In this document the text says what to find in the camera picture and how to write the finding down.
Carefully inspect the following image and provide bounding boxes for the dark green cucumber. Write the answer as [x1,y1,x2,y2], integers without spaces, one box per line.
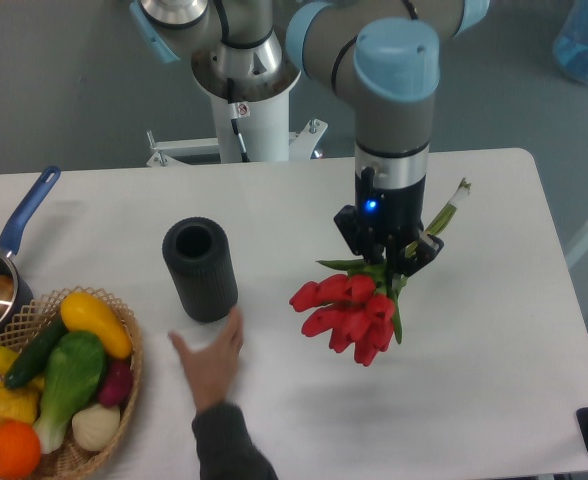
[4,316,68,389]

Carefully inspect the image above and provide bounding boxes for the dark grey ribbed vase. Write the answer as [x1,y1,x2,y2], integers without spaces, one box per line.
[162,217,238,323]

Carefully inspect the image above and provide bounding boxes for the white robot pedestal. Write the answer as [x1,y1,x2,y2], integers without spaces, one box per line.
[146,80,328,167]

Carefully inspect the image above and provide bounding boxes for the green bok choy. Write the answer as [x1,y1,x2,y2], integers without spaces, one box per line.
[33,331,106,455]

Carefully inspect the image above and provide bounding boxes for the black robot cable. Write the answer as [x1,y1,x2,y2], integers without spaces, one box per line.
[212,0,251,163]

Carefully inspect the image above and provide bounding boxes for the grey sleeved forearm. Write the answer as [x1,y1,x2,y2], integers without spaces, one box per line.
[192,401,278,479]

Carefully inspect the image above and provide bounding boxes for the dark pot blue handle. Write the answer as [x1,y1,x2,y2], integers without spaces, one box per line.
[0,166,61,333]

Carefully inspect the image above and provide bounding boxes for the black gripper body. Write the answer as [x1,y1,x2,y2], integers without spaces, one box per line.
[334,167,444,276]

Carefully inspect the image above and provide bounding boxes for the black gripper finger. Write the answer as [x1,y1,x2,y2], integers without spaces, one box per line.
[385,234,407,289]
[365,228,385,264]

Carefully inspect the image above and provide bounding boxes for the purple red radish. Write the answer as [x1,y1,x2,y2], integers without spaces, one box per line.
[97,360,134,407]

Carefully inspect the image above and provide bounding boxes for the white garlic bulb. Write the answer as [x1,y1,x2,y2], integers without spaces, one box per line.
[72,404,121,452]

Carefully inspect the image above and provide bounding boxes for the blue translucent bottle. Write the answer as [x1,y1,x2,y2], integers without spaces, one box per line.
[552,1,588,85]

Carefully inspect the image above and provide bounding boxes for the yellow corn cob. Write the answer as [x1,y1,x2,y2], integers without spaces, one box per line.
[0,381,40,426]

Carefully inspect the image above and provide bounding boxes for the person's bare hand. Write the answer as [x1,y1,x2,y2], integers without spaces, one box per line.
[168,307,244,414]

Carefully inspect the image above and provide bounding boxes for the yellow squash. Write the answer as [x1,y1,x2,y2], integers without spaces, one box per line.
[60,291,133,360]

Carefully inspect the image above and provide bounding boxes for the woven wicker basket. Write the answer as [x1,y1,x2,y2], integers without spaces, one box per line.
[0,285,144,480]

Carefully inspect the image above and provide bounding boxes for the orange fruit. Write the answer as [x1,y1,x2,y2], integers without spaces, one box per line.
[0,421,41,479]

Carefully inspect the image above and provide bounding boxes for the red tulip bouquet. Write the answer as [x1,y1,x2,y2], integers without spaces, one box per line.
[289,179,471,367]

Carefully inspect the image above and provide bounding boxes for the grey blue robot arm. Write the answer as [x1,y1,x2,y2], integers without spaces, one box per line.
[130,1,489,287]

